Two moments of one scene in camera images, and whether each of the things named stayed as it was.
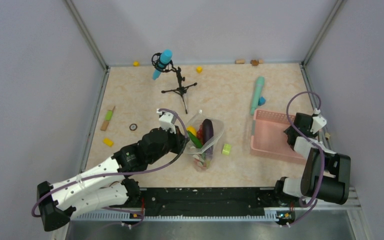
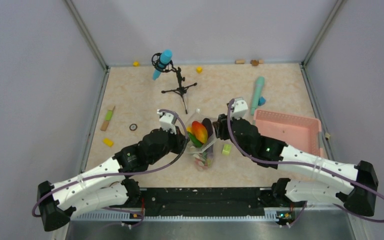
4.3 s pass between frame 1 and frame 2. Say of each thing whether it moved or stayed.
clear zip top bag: stayed
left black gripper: stayed
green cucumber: stayed
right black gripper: moved
